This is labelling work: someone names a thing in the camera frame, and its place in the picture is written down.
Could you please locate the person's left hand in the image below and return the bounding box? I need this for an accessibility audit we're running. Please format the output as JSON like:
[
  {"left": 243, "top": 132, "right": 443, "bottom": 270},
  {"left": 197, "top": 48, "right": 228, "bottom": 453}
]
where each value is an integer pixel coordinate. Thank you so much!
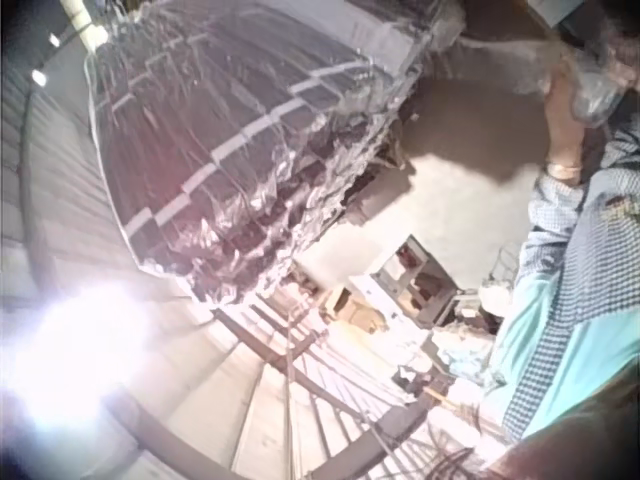
[{"left": 541, "top": 43, "right": 591, "bottom": 170}]

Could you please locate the clear plastic bag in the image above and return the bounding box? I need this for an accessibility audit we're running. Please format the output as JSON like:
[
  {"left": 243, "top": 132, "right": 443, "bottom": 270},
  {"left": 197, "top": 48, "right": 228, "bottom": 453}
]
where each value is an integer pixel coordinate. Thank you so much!
[{"left": 212, "top": 292, "right": 481, "bottom": 480}]

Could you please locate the open cardboard box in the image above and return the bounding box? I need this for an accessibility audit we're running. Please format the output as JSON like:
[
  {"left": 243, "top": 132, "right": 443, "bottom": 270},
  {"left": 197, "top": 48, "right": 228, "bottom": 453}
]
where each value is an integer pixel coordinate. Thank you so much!
[{"left": 424, "top": 279, "right": 506, "bottom": 396}]

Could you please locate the white shelf unit with items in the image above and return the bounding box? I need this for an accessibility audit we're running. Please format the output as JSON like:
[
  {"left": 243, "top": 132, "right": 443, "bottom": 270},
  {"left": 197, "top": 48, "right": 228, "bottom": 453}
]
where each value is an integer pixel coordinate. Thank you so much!
[{"left": 319, "top": 285, "right": 390, "bottom": 337}]

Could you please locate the plastic-wrapped pallet of boxes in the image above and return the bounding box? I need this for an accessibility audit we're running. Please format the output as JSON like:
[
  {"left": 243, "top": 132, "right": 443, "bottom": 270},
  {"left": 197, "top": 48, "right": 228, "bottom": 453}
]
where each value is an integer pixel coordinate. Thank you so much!
[{"left": 85, "top": 0, "right": 469, "bottom": 306}]

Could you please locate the gold bracelet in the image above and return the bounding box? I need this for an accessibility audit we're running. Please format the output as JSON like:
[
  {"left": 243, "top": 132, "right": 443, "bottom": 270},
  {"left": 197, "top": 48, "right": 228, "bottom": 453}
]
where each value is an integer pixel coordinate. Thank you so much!
[{"left": 517, "top": 27, "right": 632, "bottom": 129}]

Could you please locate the grey metal rack frame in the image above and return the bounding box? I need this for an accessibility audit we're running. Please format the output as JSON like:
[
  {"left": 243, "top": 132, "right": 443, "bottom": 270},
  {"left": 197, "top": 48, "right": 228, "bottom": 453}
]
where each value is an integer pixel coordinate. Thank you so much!
[{"left": 349, "top": 233, "right": 474, "bottom": 332}]

